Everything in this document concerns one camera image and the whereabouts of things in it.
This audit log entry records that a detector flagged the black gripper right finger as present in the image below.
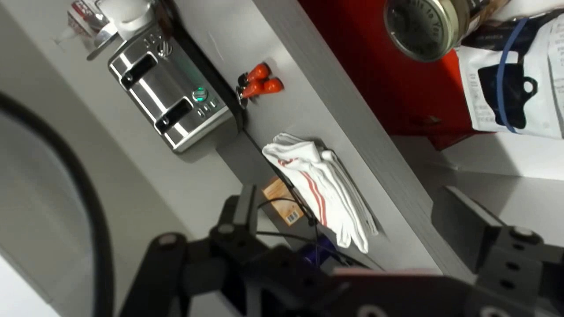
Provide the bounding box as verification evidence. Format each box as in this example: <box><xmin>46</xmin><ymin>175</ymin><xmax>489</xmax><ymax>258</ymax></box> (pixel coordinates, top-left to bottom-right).
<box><xmin>430</xmin><ymin>186</ymin><xmax>564</xmax><ymax>317</ymax></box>

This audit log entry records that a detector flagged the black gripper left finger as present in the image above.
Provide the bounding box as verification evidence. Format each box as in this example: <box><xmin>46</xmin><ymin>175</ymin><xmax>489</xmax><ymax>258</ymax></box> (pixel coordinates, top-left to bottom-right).
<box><xmin>120</xmin><ymin>186</ymin><xmax>332</xmax><ymax>317</ymax></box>

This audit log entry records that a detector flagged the small orange box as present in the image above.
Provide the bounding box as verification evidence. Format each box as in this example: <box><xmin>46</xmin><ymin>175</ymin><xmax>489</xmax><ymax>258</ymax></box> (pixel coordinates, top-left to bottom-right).
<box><xmin>261</xmin><ymin>177</ymin><xmax>307</xmax><ymax>226</ymax></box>

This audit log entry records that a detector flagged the blue object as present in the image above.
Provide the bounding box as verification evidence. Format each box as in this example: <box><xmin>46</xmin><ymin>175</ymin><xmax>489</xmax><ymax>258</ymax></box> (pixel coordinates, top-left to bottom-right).
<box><xmin>296</xmin><ymin>237</ymin><xmax>342</xmax><ymax>272</ymax></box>

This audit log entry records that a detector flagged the white towel with red stripes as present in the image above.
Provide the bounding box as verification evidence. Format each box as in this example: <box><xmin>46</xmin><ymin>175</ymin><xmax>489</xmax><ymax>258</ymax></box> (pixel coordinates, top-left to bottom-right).
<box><xmin>261</xmin><ymin>133</ymin><xmax>381</xmax><ymax>256</ymax></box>

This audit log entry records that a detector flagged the stainless steel toaster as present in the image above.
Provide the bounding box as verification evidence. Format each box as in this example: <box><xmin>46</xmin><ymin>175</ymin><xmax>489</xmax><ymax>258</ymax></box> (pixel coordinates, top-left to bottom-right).
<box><xmin>106</xmin><ymin>29</ymin><xmax>238</xmax><ymax>156</ymax></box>

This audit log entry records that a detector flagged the white package with black print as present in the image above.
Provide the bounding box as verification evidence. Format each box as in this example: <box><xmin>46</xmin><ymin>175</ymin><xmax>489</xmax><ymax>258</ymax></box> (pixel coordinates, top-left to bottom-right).
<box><xmin>455</xmin><ymin>15</ymin><xmax>564</xmax><ymax>142</ymax></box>

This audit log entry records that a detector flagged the round tin can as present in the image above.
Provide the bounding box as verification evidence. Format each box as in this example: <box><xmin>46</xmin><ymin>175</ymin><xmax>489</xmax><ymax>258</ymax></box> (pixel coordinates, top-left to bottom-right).
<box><xmin>385</xmin><ymin>0</ymin><xmax>473</xmax><ymax>64</ymax></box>

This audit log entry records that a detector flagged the white utensil mug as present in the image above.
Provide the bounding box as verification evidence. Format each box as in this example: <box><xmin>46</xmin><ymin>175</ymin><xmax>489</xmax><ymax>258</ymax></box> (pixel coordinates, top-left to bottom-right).
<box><xmin>99</xmin><ymin>0</ymin><xmax>157</xmax><ymax>41</ymax></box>

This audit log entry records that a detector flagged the long black power cable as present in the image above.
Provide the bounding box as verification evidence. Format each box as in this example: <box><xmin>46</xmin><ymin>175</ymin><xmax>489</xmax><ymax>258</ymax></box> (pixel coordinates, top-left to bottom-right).
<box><xmin>252</xmin><ymin>193</ymin><xmax>355</xmax><ymax>267</ymax></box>

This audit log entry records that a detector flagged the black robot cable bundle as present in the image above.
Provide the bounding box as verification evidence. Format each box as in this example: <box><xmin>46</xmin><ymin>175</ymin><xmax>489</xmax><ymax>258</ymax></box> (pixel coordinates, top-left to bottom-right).
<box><xmin>0</xmin><ymin>91</ymin><xmax>117</xmax><ymax>317</ymax></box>

